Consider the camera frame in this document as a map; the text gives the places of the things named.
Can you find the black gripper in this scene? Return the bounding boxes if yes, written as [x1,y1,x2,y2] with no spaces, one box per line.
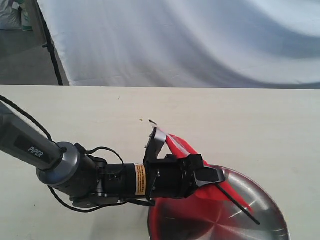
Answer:
[104,154,225,200]

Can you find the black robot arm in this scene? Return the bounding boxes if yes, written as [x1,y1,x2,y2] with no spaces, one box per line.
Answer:
[0,97,225,213]

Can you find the round steel plate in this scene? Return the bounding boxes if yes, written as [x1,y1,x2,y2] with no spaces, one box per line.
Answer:
[147,167,291,240]

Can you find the white backdrop cloth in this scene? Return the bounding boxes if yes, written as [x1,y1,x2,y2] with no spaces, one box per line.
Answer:
[38,0,320,89]

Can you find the black backdrop stand pole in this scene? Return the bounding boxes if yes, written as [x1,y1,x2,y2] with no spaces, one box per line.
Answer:
[36,0,64,86]

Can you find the green printed sack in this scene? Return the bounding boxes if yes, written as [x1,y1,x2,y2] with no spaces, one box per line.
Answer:
[19,0,33,32]

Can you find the white sack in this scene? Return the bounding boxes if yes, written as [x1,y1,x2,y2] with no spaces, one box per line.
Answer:
[0,0,22,31]

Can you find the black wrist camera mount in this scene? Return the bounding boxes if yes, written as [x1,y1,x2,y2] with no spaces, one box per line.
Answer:
[143,126,167,164]

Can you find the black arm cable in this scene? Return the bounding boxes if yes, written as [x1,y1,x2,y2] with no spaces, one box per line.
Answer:
[0,94,156,213]

